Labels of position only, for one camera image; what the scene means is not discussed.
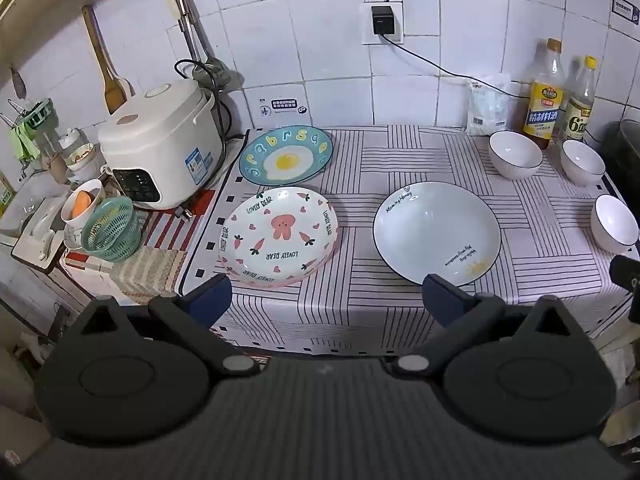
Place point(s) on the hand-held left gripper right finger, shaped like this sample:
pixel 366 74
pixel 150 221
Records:
pixel 440 295

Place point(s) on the metal ladle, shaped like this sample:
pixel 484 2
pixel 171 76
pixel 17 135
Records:
pixel 215 72

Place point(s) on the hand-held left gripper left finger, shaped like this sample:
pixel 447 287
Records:
pixel 210 292

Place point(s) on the clear vinegar bottle yellow cap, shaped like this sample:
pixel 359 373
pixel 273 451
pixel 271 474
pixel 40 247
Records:
pixel 577 120

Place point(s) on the white cup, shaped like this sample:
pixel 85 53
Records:
pixel 70 215

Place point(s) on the red patterned small bowl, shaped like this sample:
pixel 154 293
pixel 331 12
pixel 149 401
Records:
pixel 82 156

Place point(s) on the teal fried egg plate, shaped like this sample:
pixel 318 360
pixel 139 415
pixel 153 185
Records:
pixel 285 160

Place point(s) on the orange carrot piece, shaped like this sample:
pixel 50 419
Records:
pixel 82 204

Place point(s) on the green plastic basket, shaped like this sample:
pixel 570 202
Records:
pixel 110 232

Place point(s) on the dark wok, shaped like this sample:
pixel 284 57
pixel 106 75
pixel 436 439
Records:
pixel 622 155

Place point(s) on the striped white tablecloth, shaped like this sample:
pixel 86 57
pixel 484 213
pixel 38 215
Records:
pixel 360 170

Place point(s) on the small white ribbed bowl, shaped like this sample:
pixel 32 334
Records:
pixel 515 152
pixel 615 222
pixel 582 160

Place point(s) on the pink rabbit plate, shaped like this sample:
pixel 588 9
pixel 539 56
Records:
pixel 280 230

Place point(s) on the large white black-rimmed plate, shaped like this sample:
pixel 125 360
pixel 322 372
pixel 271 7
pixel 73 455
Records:
pixel 435 230

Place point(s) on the white wall socket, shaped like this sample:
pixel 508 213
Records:
pixel 367 35

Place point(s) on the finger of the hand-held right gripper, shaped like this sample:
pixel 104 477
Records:
pixel 627 272

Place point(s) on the white tray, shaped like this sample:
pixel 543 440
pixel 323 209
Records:
pixel 35 237

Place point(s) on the cooking wine bottle yellow label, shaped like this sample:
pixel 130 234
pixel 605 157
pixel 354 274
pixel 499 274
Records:
pixel 544 110

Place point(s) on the small wall sticker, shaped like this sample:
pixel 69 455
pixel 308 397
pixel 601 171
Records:
pixel 282 109

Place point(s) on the black plug charger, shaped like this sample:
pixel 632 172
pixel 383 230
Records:
pixel 382 20

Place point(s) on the white rice cooker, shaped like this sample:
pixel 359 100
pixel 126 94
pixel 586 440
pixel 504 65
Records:
pixel 160 130

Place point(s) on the blue-edged wall sticker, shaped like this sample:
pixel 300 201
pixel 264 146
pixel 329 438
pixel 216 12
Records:
pixel 627 10

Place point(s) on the white salt bag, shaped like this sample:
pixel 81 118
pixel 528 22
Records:
pixel 487 107

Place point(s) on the woven beige mat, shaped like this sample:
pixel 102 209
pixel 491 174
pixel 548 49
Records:
pixel 150 267

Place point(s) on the green hanging rack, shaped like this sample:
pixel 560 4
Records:
pixel 32 120

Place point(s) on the wooden spatula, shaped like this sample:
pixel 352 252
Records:
pixel 112 90

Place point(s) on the red striped cloth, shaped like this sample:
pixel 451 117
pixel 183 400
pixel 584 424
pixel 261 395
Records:
pixel 165 225

